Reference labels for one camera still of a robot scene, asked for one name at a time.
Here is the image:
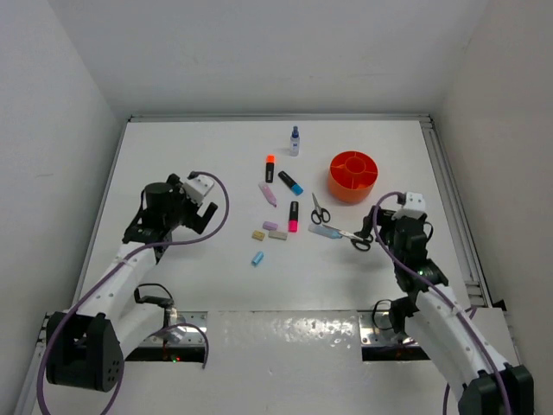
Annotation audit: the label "pastel blue highlighter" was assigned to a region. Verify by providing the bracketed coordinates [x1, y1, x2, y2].
[308, 224, 342, 239]

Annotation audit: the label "purple eraser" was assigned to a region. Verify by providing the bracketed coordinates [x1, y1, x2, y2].
[262, 221, 278, 231]

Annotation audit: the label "pastel purple highlighter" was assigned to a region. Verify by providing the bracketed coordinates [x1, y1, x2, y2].
[258, 182, 277, 208]

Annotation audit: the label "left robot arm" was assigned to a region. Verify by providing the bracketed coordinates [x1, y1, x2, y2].
[43, 172, 218, 392]

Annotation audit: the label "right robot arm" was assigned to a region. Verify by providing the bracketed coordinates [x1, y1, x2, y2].
[356, 207, 534, 414]

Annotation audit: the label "large black scissors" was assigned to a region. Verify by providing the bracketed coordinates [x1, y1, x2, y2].
[324, 225, 373, 252]

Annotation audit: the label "orange round organizer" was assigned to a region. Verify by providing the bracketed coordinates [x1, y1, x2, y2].
[327, 150, 378, 204]

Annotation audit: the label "small black scissors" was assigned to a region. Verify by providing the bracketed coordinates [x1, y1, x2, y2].
[311, 194, 331, 225]

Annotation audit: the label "tan eraser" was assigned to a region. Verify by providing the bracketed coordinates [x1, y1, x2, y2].
[251, 231, 265, 241]

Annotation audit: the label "grey eraser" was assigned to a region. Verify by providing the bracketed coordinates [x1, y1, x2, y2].
[268, 230, 288, 240]

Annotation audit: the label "pink cap black highlighter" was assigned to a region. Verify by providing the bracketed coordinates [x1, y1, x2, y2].
[288, 201, 299, 233]

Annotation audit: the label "blue cap black highlighter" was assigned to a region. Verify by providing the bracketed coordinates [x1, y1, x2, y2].
[277, 171, 303, 195]

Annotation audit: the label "orange cap black highlighter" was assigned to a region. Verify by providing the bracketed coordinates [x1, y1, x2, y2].
[264, 154, 275, 183]

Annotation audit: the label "small spray bottle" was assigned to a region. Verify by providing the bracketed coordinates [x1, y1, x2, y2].
[289, 126, 300, 156]

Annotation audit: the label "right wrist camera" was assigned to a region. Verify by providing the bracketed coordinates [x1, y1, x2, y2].
[395, 191, 426, 220]

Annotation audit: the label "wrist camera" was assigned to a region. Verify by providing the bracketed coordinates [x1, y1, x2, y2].
[182, 172, 214, 206]
[395, 191, 426, 220]

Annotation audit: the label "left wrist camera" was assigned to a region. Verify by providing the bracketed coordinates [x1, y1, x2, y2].
[182, 172, 214, 206]

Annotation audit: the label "aluminium frame rail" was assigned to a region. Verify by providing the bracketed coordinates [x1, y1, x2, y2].
[420, 117, 493, 308]

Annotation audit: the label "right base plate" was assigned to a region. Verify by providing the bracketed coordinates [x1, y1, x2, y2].
[358, 309, 419, 348]

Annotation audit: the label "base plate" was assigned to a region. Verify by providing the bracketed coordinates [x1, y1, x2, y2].
[358, 309, 419, 348]
[139, 310, 207, 348]

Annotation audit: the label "left base plate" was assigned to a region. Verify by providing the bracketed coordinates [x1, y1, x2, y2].
[139, 310, 207, 348]

